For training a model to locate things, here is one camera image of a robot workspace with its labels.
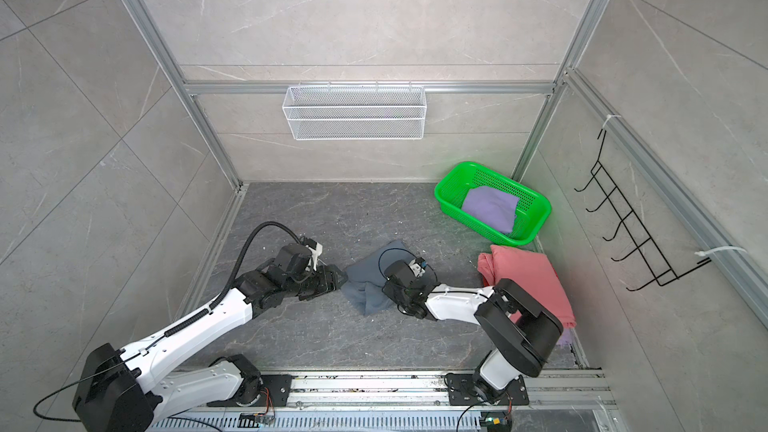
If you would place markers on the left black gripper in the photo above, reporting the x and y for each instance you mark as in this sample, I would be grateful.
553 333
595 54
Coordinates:
329 283

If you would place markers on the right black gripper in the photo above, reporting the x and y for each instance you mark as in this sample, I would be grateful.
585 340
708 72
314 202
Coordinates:
388 291

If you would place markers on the grey blue t shirt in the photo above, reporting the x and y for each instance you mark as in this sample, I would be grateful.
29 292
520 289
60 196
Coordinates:
364 286

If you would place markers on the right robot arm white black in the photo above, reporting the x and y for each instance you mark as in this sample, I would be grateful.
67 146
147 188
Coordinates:
523 332

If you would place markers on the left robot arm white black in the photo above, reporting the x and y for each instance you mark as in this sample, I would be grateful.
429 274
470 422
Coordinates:
131 388

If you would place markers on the green plastic basket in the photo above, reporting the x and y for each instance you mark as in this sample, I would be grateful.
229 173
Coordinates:
531 212

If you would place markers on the purple t shirt in basket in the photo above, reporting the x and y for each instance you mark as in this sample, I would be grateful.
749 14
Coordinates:
493 207

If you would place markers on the folded pink t shirt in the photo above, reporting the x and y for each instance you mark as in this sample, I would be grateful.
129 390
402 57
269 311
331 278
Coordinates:
533 272

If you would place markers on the folded purple t shirt bottom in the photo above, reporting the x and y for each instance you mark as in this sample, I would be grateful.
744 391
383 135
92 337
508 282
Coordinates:
566 339

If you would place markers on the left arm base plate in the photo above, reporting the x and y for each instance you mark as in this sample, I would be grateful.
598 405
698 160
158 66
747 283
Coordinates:
268 389

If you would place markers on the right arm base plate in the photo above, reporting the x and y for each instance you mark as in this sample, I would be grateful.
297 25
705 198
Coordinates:
465 389

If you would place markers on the white wire mesh shelf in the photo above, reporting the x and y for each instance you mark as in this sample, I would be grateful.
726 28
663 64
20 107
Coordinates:
361 112

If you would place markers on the aluminium mounting rail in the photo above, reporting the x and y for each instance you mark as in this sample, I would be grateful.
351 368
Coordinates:
553 389

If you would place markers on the black wire hook rack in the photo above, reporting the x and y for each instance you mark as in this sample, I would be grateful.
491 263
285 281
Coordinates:
631 225

